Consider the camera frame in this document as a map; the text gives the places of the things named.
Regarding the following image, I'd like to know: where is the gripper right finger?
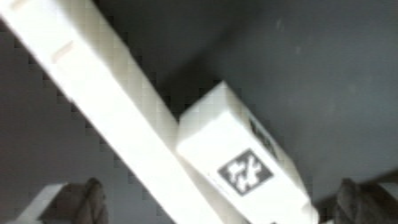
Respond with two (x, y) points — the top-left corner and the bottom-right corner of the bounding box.
(321, 178), (398, 224)

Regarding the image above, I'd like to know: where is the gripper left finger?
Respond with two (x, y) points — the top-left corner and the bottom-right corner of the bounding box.
(10, 177), (111, 224)

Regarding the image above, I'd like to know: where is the white leg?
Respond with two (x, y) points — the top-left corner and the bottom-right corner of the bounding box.
(175, 83), (319, 224)

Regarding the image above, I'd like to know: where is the white U-shaped fence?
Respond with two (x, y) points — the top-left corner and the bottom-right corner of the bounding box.
(0, 0), (244, 224)

